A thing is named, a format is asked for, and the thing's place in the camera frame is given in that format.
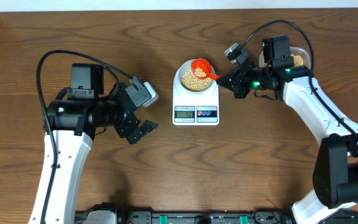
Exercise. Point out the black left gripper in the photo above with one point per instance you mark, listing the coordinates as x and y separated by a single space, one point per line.
124 128

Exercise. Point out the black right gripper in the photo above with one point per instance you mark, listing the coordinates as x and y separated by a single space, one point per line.
236 85

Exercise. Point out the red measuring scoop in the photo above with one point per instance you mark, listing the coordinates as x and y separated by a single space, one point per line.
206 66

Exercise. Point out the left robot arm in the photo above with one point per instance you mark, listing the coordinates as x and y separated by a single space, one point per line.
70 125

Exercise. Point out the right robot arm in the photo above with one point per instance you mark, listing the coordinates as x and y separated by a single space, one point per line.
335 175

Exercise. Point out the soybeans in scoop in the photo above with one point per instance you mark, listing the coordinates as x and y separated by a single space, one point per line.
200 73

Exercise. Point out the soybeans in bowl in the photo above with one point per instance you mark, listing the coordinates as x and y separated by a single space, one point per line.
192 83

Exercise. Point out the white digital kitchen scale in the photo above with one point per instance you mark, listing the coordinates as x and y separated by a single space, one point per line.
195 108

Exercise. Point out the light blue bowl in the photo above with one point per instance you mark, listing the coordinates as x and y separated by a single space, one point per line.
181 71

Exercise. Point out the pile of soybeans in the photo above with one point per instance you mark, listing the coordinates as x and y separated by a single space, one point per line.
297 61

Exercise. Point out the clear plastic container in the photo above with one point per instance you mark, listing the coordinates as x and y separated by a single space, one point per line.
296 51

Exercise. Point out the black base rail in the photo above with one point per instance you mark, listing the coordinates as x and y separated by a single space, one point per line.
109 213

